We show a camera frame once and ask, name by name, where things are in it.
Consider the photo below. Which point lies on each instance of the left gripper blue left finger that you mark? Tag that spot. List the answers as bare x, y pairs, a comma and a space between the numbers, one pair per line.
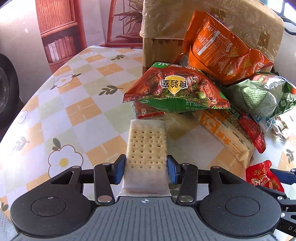
105, 175

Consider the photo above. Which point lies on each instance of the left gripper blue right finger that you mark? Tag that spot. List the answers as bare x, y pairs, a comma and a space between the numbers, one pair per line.
185, 175

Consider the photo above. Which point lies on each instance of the small red snack pouch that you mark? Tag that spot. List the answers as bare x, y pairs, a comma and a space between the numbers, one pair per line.
261, 175

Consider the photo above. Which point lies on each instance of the cracker packet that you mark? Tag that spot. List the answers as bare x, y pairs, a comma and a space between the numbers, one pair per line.
146, 172

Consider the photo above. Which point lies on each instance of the green red snack bag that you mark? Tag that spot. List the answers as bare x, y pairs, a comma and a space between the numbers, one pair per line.
176, 89

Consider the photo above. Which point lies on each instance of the orange chip bag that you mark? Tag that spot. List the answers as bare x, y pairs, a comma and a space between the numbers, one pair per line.
212, 48

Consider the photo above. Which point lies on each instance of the yellow biscuit package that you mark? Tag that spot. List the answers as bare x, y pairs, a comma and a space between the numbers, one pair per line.
240, 134

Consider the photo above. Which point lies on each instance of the checkered floral tablecloth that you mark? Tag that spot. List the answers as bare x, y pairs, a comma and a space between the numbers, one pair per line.
77, 120

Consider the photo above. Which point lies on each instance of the small clear red candy packet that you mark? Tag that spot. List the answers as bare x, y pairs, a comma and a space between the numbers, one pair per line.
143, 111

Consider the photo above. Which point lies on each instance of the small white wrapped candy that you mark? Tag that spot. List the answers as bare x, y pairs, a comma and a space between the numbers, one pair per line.
280, 129

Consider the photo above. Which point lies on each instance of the white blue rabbit candy packet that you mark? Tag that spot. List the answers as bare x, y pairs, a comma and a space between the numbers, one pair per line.
264, 122

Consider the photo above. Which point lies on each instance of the green white snack bag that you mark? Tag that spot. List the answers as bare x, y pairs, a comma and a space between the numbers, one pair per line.
264, 94

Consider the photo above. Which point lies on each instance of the printed room backdrop cloth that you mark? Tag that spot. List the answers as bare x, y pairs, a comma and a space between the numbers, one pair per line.
68, 27

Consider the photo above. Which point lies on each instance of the washing machine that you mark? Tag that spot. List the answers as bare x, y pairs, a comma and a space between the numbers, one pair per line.
9, 91

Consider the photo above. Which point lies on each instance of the cardboard box with plastic liner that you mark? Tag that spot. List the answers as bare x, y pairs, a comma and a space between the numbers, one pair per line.
164, 25

